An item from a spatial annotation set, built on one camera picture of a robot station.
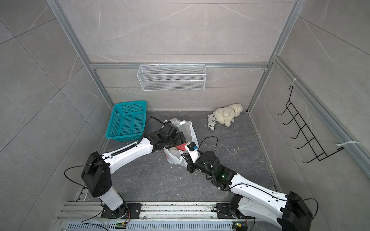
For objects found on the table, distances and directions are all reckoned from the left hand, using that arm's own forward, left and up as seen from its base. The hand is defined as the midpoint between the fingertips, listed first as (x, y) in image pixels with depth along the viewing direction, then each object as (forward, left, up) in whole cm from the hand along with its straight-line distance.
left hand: (183, 138), depth 84 cm
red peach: (-6, +1, 0) cm, 6 cm away
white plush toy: (+22, -31, -5) cm, 39 cm away
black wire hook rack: (-10, -59, +15) cm, 61 cm away
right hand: (-13, 0, +4) cm, 13 cm away
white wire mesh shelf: (+43, +7, +14) cm, 46 cm away
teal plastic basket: (+28, +46, -17) cm, 56 cm away
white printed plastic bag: (-11, +6, 0) cm, 13 cm away
